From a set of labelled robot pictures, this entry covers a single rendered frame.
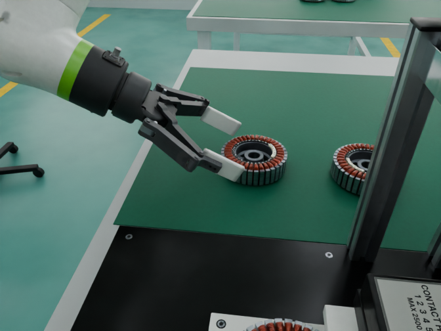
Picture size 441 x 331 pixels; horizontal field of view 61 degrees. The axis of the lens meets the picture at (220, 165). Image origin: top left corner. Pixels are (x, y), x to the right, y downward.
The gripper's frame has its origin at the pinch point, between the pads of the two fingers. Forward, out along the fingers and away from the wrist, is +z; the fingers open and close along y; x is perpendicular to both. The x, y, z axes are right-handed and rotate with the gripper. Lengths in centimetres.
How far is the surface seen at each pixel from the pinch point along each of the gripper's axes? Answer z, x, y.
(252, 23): 11, 0, 95
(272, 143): 6.3, -3.1, 2.0
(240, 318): 0.6, 0.7, -30.9
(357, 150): 18.7, -9.9, 0.2
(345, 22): 40, -18, 91
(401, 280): 2.8, -16.6, -36.6
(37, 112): -64, 128, 160
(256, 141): 4.1, -1.5, 3.1
